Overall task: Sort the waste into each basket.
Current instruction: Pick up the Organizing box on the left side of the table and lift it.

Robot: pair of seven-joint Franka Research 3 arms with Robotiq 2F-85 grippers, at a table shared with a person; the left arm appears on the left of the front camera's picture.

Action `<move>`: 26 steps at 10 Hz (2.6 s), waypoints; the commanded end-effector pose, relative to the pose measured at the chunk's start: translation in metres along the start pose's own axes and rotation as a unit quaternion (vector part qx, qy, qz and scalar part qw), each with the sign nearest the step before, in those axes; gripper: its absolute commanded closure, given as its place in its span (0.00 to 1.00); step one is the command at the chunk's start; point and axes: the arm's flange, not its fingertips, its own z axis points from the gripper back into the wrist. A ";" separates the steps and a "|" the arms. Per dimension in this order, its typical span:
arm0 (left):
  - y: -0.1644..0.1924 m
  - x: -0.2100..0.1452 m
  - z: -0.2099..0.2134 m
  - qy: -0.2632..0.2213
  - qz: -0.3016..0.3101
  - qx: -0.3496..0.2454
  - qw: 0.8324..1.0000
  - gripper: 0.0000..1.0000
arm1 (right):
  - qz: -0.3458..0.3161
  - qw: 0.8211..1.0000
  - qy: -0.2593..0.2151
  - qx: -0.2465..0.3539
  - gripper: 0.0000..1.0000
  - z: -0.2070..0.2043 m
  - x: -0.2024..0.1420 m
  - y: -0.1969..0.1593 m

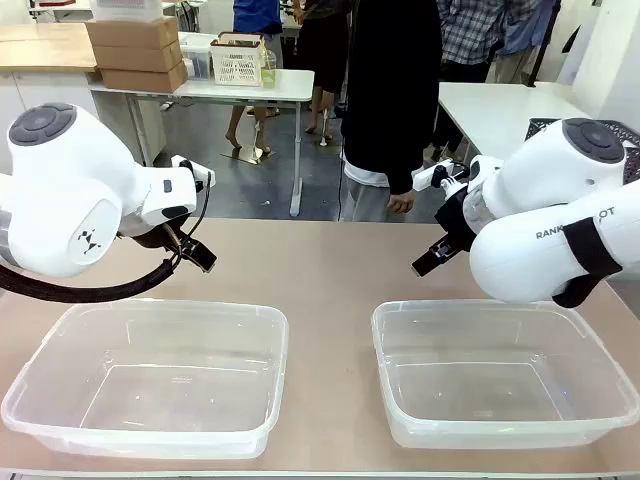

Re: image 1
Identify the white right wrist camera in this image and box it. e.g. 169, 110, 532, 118
412, 158, 471, 201

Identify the clear plastic bin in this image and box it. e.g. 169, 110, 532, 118
371, 298, 640, 450
0, 298, 290, 460

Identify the light wooden counter top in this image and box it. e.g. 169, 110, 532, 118
0, 23, 98, 74

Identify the green drink cup with straw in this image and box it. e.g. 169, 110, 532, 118
260, 42, 278, 88

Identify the person in khaki trousers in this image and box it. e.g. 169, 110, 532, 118
494, 0, 557, 85

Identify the white cabinet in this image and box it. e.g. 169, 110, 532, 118
0, 69, 167, 169

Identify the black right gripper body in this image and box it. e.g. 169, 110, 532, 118
433, 182, 477, 247

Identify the clear storage box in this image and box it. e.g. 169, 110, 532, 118
178, 32, 216, 80

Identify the gold floor stand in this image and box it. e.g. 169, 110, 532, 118
221, 143, 274, 164

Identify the black strap on arm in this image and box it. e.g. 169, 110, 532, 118
552, 217, 624, 309

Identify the white folding table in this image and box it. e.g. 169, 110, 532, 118
89, 68, 316, 218

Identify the person in plaid shirt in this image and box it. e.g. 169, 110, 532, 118
436, 0, 512, 84

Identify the white plastic lattice basket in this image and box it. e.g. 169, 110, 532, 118
209, 32, 266, 88

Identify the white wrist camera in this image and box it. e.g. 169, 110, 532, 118
169, 154, 217, 190
412, 158, 471, 201

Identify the black braided cable sleeve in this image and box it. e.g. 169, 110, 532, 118
0, 252, 182, 305

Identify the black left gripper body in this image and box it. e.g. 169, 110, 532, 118
127, 221, 192, 254

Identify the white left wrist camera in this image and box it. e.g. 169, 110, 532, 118
169, 154, 217, 190

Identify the brown cardboard box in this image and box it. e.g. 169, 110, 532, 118
99, 62, 189, 94
92, 39, 184, 73
84, 16, 180, 50

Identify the thin black camera cable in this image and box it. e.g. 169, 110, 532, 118
172, 169, 214, 266

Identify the person in black sweater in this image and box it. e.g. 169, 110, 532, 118
339, 0, 444, 223

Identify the person in black dress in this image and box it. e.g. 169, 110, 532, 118
294, 0, 352, 144

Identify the person in blue shirt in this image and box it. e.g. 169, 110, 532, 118
224, 0, 284, 154

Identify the person's left hand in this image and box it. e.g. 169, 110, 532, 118
388, 192, 417, 216

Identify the person's left forearm black sleeve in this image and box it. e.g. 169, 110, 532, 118
387, 114, 442, 196

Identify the white box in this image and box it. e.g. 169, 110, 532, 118
94, 0, 164, 22

